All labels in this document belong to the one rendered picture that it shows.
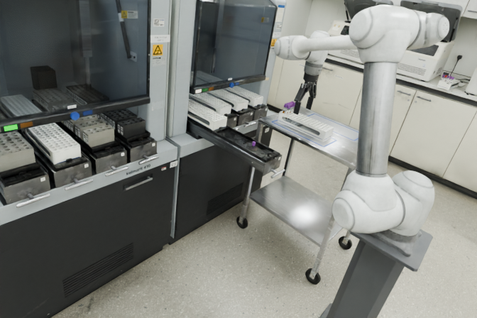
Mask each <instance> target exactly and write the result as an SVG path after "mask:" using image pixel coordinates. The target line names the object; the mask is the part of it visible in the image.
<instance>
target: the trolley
mask: <svg viewBox="0 0 477 318"><path fill-rule="evenodd" d="M299 113H300V114H303V115H305V116H308V117H310V118H312V119H315V120H317V121H320V122H322V123H324V124H327V125H329V126H332V127H334V130H333V132H332V135H331V138H330V139H328V140H327V141H325V142H321V141H318V140H316V139H314V138H313V137H311V136H308V135H306V134H304V133H301V132H299V131H296V130H295V129H293V128H290V127H288V126H286V125H282V124H280V123H278V116H279V113H276V114H273V115H270V116H266V117H263V118H261V119H258V128H257V131H256V139H255V140H256V141H258V142H260V141H261V135H262V131H263V125H265V126H267V127H269V128H271V129H273V130H275V131H277V132H279V133H281V134H283V135H285V136H287V137H289V138H291V141H290V147H289V150H288V153H287V158H286V161H285V167H284V169H285V172H283V175H282V177H280V178H278V179H277V180H275V181H273V182H271V183H270V184H268V185H266V186H264V187H262V188H260V189H259V190H256V191H255V192H253V193H251V194H250V192H251V185H252V181H253V174H254V170H255V168H254V167H252V166H251V165H250V169H249V173H248V180H247V184H246V191H245V195H244V199H243V206H242V210H241V215H240V216H238V217H237V219H236V222H237V224H238V226H239V227H240V228H242V229H244V228H246V227H247V226H248V221H247V219H246V217H247V215H246V210H247V206H248V200H249V198H250V199H251V200H253V201H254V202H255V203H257V204H259V205H260V206H261V207H262V208H264V209H266V210H267V211H268V212H270V213H271V214H273V215H274V216H276V217H277V218H279V219H280V220H281V221H283V222H284V223H286V224H287V225H288V226H290V227H292V228H293V229H294V230H296V231H297V232H299V233H300V234H302V235H303V236H304V237H306V238H307V239H309V240H310V241H311V242H313V243H315V244H316V245H318V247H320V249H319V252H318V255H317V258H316V261H315V263H314V266H313V268H309V269H308V270H307V271H306V273H305V275H306V278H307V279H308V281H309V282H310V283H312V284H314V285H316V284H318V283H319V282H320V280H321V278H320V275H319V273H318V272H319V265H320V263H321V261H322V257H323V255H324V252H325V250H326V247H327V244H328V243H329V242H330V241H331V240H332V239H333V238H334V237H335V236H336V235H337V234H338V233H339V232H340V231H341V230H342V229H343V227H341V226H339V225H338V224H337V222H336V220H335V219H334V216H333V213H332V205H333V203H331V202H330V201H328V200H327V199H325V198H323V197H321V196H319V195H318V194H316V193H315V192H313V191H311V190H309V189H307V188H306V187H304V186H302V185H301V184H299V183H298V182H295V181H294V180H292V179H290V178H289V177H287V171H288V168H289V164H290V160H291V157H292V152H293V148H294V145H295V141H297V142H299V143H301V144H303V145H305V146H307V147H309V148H311V149H313V150H315V151H317V152H319V153H321V154H323V155H325V156H327V157H329V158H331V159H333V160H335V161H337V162H339V163H341V164H343V165H345V166H347V167H349V168H348V171H347V174H346V177H345V179H344V183H343V185H342V187H341V190H342V188H343V186H344V184H345V181H346V178H347V176H348V175H349V174H350V173H351V172H353V171H354V170H355V169H356V156H357V147H358V129H356V128H353V127H350V126H348V125H346V124H343V123H341V122H339V121H336V120H333V119H331V118H329V117H327V116H324V115H322V114H319V113H317V112H315V111H312V110H309V109H306V108H305V107H303V106H300V111H299ZM350 238H351V234H350V233H349V230H348V231H347V232H346V235H345V236H342V237H340V238H339V245H340V247H342V248H343V249H346V250H349V249H350V248H351V247H352V242H351V239H350Z"/></svg>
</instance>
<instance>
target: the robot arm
mask: <svg viewBox="0 0 477 318"><path fill-rule="evenodd" d="M448 32H449V21H448V20H447V18H446V17H445V16H443V15H441V14H437V13H425V12H422V11H416V10H412V9H407V8H405V7H401V6H393V5H377V6H373V7H370V8H367V9H364V10H362V11H360V12H358V13H357V14H356V15H355V16H354V17H353V19H352V20H351V23H350V26H349V35H342V36H334V37H330V35H329V34H328V33H327V32H325V31H315V32H313V34H312V35H311V36H310V38H309V39H307V38H306V37H304V36H303V35H291V36H285V37H281V38H279V39H278V40H277V41H276V42H275V46H274V51H275V54H276V55H277V56H278V57H280V58H282V59H284V60H306V62H305V68H304V72H305V73H304V77H303V80H304V81H305V83H304V84H303V83H301V85H300V88H299V90H298V93H297V95H296V97H295V99H294V101H295V108H294V111H293V113H294V114H297V115H298V114H299V111H300V106H301V101H302V99H303V97H304V95H305V94H306V93H307V92H308V91H309V97H308V100H307V105H306V109H309V110H311V108H312V103H313V100H314V98H316V95H317V80H318V77H319V75H320V74H321V71H322V67H323V64H324V61H325V60H326V58H327V54H328V51H329V50H358V54H359V57H360V60H361V62H362V63H364V70H363V87H362V96H361V113H360V121H359V130H358V147H357V156H356V169H355V170H354V171H353V172H351V173H350V174H349V175H348V176H347V178H346V181H345V184H344V186H343V188H342V190H341V191H340V192H339V193H338V194H337V196H336V197H335V199H334V201H333V205H332V213H333V216H334V219H335V220H336V222H337V224H338V225H339V226H341V227H343V228H345V229H347V230H349V231H352V232H354V233H359V234H370V235H372V236H374V237H376V238H377V239H379V240H381V241H382V242H384V243H386V244H388V245H389V246H391V247H393V248H395V249H396V250H398V251H399V252H401V253H402V254H403V255H404V256H407V257H410V256H411V254H412V247H413V246H414V244H415V242H416V240H417V239H418V238H419V237H420V236H421V235H422V233H421V231H419V230H420V228H421V227H422V225H423V224H424V222H425V221H426V219H427V217H428V215H429V213H430V211H431V209H432V206H433V204H434V186H433V185H432V182H431V180H430V179H429V178H428V177H426V176H424V175H423V174H420V173H418V172H415V171H411V170H408V171H403V172H400V173H398V174H396V175H395V176H394V177H393V178H392V179H391V178H390V177H389V175H388V174H387V167H388V154H389V145H390V132H391V124H392V117H393V103H394V96H395V82H396V74H397V67H398V63H399V62H400V61H401V59H402V57H403V55H404V53H405V51H406V50H413V49H418V48H425V47H429V46H431V45H434V44H436V43H438V42H439V41H441V40H443V39H444V38H445V36H446V35H447V34H448Z"/></svg>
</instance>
